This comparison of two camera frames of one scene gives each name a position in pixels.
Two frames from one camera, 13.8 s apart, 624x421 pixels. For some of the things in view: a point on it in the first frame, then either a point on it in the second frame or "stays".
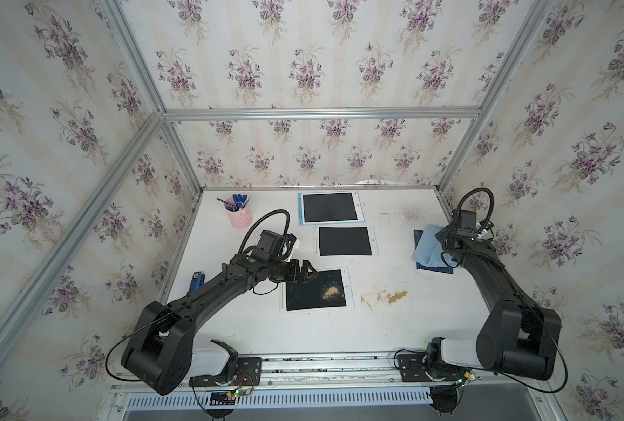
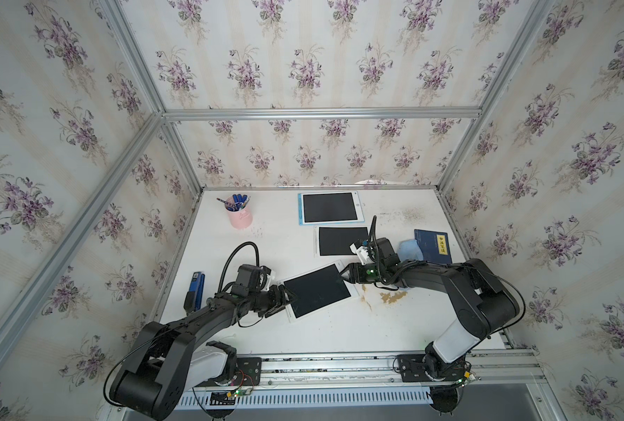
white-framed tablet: x=338 y=207 stays
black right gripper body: x=448 y=238 -> x=372 y=273
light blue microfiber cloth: x=429 y=249 -> x=410 y=250
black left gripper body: x=286 y=272 -> x=269 y=302
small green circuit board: x=242 y=392 stays
